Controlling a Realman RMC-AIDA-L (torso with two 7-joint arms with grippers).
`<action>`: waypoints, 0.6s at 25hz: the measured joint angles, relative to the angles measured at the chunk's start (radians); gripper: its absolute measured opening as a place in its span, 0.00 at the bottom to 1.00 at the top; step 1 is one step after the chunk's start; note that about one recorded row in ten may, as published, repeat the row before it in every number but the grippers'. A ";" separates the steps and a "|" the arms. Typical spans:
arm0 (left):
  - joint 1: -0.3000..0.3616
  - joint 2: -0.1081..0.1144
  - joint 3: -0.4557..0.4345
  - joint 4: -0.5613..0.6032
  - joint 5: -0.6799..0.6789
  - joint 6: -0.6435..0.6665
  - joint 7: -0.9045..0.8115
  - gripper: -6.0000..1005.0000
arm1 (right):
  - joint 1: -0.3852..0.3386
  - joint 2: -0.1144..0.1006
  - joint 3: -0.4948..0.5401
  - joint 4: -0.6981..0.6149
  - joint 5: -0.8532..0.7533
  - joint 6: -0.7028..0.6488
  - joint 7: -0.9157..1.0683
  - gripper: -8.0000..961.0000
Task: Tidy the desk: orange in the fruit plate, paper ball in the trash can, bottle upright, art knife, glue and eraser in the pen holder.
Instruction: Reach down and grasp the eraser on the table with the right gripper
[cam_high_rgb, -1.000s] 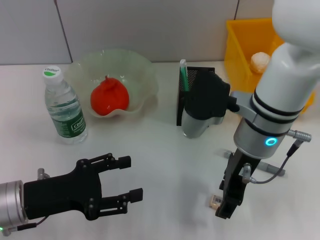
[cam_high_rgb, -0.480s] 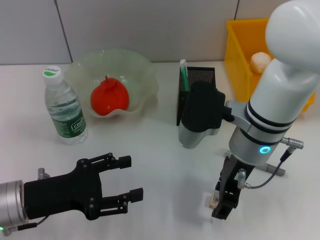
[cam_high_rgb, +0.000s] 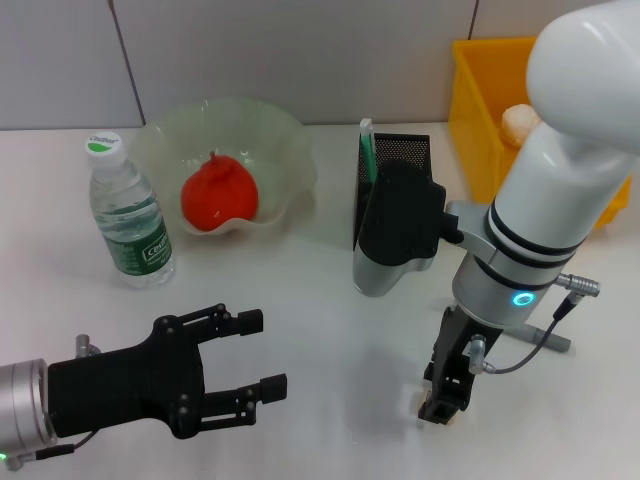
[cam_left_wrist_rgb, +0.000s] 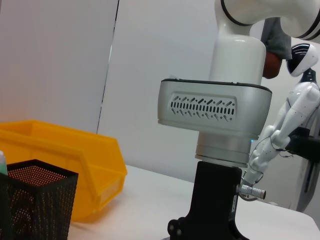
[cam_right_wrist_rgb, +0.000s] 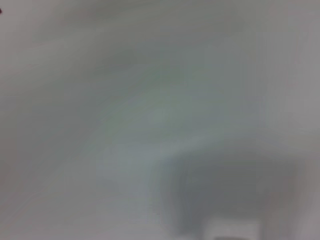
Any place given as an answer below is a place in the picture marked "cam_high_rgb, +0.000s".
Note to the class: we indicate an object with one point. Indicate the yellow plastic bin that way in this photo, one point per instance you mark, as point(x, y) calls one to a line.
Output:
point(480, 100)

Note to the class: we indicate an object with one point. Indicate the grey pen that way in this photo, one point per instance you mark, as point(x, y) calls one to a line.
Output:
point(550, 341)

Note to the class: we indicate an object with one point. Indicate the white paper ball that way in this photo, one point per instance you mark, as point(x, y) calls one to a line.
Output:
point(517, 125)

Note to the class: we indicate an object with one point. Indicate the red pumpkin toy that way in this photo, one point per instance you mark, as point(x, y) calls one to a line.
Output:
point(220, 195)

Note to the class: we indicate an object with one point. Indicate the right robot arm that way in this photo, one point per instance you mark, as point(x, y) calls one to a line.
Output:
point(565, 175)

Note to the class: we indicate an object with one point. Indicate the pale green glass fruit bowl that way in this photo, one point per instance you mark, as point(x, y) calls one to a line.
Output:
point(270, 145)

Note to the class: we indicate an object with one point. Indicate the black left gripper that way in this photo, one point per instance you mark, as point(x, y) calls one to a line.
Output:
point(125, 385)

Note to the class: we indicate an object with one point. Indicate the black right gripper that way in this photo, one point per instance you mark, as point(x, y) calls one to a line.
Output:
point(457, 350)

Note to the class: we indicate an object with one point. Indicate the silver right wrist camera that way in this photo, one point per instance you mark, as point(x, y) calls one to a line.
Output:
point(395, 225)

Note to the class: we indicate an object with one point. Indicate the clear green-label water bottle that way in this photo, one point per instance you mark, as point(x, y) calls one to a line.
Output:
point(130, 215)

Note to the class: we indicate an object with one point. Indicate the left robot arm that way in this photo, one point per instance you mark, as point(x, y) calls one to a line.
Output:
point(22, 405)

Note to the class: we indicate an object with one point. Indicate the green pen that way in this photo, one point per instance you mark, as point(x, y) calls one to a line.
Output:
point(369, 150)

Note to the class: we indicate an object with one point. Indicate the beige eraser with barcode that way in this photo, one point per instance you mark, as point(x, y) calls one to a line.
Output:
point(421, 396)

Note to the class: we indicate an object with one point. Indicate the black mesh pen holder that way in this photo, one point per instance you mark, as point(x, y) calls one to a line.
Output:
point(400, 147)

